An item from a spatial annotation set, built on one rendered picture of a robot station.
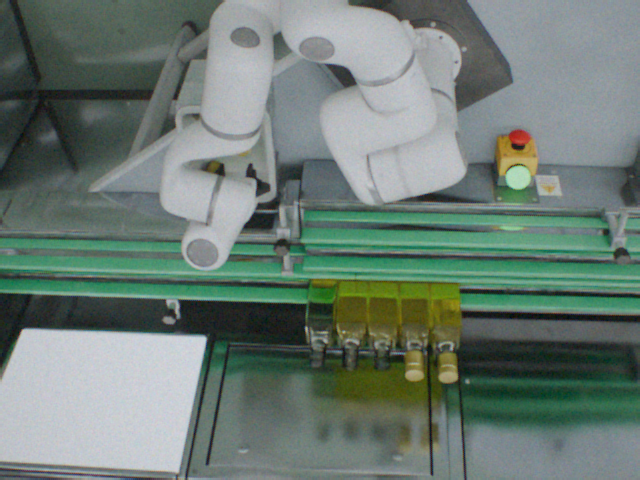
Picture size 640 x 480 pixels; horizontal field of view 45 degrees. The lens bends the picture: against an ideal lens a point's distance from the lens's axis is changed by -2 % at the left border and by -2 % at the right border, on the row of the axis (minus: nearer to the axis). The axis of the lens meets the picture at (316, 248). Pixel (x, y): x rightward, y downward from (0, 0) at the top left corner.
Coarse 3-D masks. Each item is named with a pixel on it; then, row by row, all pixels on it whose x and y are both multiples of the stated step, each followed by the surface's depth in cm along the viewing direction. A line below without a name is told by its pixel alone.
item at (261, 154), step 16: (192, 112) 139; (256, 144) 153; (192, 160) 150; (208, 160) 156; (224, 160) 156; (240, 160) 156; (256, 160) 155; (272, 160) 146; (240, 176) 157; (272, 176) 149; (272, 192) 152
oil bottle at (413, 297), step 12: (408, 288) 148; (420, 288) 148; (408, 300) 146; (420, 300) 146; (408, 312) 144; (420, 312) 143; (408, 324) 142; (420, 324) 141; (408, 336) 141; (420, 336) 141
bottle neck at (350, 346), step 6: (348, 342) 141; (354, 342) 141; (348, 348) 140; (354, 348) 140; (348, 354) 139; (354, 354) 140; (342, 360) 140; (348, 360) 138; (354, 360) 139; (348, 366) 140; (354, 366) 140
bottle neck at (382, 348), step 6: (378, 342) 141; (384, 342) 141; (378, 348) 140; (384, 348) 140; (390, 348) 141; (378, 354) 139; (384, 354) 139; (390, 354) 140; (378, 360) 138; (384, 360) 138; (390, 360) 140; (378, 366) 140; (384, 366) 140; (390, 366) 139
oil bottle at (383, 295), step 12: (372, 288) 148; (384, 288) 148; (396, 288) 148; (372, 300) 146; (384, 300) 146; (396, 300) 146; (372, 312) 144; (384, 312) 144; (396, 312) 144; (372, 324) 142; (384, 324) 142; (396, 324) 142; (372, 336) 142; (384, 336) 141; (396, 336) 142; (372, 348) 144
